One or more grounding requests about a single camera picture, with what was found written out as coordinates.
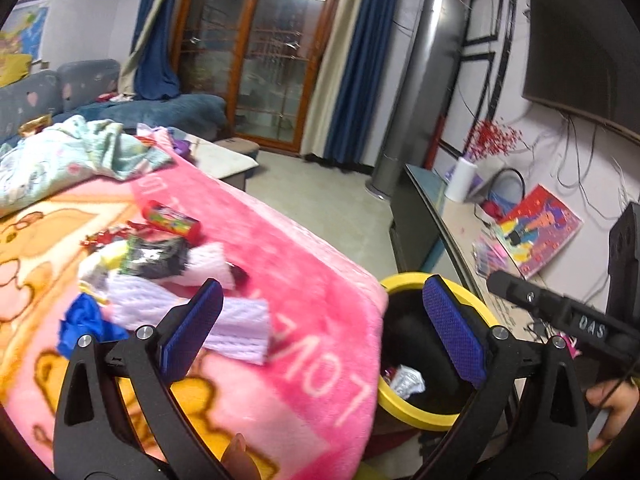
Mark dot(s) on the left blue curtain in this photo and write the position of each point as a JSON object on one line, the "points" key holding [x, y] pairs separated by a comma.
{"points": [[147, 74]]}

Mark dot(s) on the white coffee table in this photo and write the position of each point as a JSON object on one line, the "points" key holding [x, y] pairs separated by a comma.
{"points": [[222, 164]]}

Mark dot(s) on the white printed plastic bag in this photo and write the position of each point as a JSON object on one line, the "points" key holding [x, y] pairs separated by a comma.
{"points": [[406, 381]]}

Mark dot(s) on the blue fabric sofa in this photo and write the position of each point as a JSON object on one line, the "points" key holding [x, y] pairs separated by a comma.
{"points": [[75, 87]]}

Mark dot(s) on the white foam fruit net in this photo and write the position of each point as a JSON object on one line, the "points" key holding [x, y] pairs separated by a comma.
{"points": [[209, 261]]}

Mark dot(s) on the wooden glass sliding door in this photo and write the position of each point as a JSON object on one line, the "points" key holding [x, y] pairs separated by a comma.
{"points": [[261, 56]]}

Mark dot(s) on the black green snack bag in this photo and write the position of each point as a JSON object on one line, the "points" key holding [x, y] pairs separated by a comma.
{"points": [[155, 259]]}

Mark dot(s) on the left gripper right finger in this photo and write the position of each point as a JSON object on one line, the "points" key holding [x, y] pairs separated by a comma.
{"points": [[548, 439]]}

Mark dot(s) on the yellow cushion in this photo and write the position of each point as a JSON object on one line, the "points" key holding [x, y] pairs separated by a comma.
{"points": [[14, 67]]}

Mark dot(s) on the pink cartoon fleece blanket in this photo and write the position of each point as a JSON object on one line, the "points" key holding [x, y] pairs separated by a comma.
{"points": [[306, 413]]}

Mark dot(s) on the black wall television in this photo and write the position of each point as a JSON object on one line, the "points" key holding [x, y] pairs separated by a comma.
{"points": [[583, 58]]}

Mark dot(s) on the china map poster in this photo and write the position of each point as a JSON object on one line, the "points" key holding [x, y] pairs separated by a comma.
{"points": [[22, 33]]}

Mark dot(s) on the bead colour tray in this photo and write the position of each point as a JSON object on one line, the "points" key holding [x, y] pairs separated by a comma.
{"points": [[489, 256]]}

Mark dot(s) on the right blue curtain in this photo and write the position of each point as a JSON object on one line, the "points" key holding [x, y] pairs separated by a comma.
{"points": [[342, 105]]}

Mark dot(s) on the red candy tube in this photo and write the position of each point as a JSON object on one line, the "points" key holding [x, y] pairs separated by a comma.
{"points": [[172, 221]]}

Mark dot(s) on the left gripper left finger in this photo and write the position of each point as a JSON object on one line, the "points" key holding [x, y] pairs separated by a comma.
{"points": [[94, 437]]}

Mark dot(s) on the right hand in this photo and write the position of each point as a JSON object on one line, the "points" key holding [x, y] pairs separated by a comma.
{"points": [[620, 399]]}

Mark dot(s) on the blue curtain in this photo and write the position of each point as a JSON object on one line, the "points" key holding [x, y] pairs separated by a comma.
{"points": [[147, 74], [342, 105]]}

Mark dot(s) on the red snack wrapper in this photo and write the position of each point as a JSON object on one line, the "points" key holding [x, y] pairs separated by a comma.
{"points": [[110, 235]]}

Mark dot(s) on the blue rubber glove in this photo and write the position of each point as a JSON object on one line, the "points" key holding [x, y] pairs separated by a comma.
{"points": [[84, 317]]}

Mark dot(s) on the red berry branches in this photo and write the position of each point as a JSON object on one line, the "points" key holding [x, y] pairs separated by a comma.
{"points": [[491, 139]]}

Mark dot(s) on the light blue printed quilt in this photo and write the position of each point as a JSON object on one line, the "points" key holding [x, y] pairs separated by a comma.
{"points": [[70, 152]]}

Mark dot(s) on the tv cabinet counter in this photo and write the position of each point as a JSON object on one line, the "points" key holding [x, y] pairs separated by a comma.
{"points": [[432, 234]]}

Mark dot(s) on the purple plastic item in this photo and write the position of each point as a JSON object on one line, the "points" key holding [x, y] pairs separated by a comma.
{"points": [[181, 147]]}

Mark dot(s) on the purple-white foam net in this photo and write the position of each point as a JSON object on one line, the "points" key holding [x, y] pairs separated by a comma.
{"points": [[237, 328]]}

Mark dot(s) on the left hand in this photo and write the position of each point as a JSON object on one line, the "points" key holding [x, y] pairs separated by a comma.
{"points": [[238, 462]]}

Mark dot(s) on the yellow rimmed black trash bin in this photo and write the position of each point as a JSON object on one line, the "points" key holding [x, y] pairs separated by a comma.
{"points": [[410, 339]]}

